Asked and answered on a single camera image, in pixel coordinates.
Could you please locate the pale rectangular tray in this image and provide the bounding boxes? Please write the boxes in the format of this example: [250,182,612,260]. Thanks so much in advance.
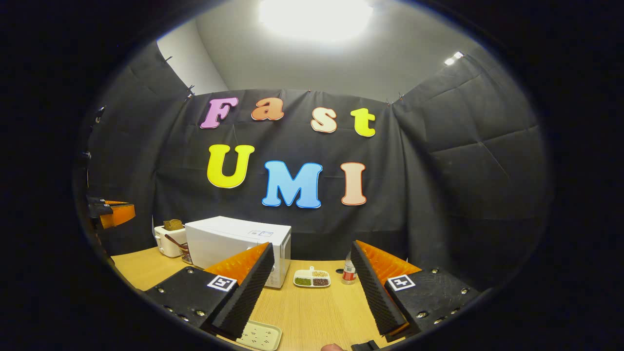
[236,321,282,351]

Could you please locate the white toaster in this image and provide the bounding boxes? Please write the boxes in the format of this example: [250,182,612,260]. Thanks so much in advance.
[154,224,188,258]

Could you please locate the clear bottle with red label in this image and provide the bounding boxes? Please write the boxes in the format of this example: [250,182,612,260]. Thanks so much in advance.
[342,251,357,285]

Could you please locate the white microwave oven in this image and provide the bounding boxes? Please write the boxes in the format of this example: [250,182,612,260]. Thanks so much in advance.
[185,216,292,288]

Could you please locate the large ceiling light panel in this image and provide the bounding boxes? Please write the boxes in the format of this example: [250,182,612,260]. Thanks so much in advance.
[258,0,373,42]

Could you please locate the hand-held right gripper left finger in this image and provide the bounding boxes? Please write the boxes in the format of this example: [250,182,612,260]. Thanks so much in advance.
[144,241,275,341]

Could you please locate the white divided seasoning dish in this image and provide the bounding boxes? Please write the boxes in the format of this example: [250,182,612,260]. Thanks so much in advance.
[293,267,331,288]

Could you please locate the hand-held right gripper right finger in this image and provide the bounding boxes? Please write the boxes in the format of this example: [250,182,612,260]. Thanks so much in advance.
[351,240,481,343]

